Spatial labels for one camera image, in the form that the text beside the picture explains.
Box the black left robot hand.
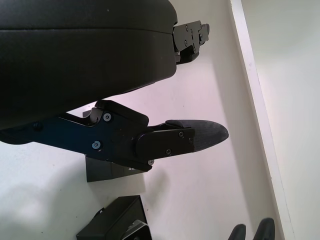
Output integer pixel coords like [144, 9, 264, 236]
[0, 0, 230, 173]

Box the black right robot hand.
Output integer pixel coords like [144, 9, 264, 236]
[227, 217, 276, 240]

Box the black printed RealSense box lid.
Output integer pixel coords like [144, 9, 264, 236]
[82, 111, 141, 183]

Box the black box base with foam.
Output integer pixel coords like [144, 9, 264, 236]
[76, 196, 148, 240]

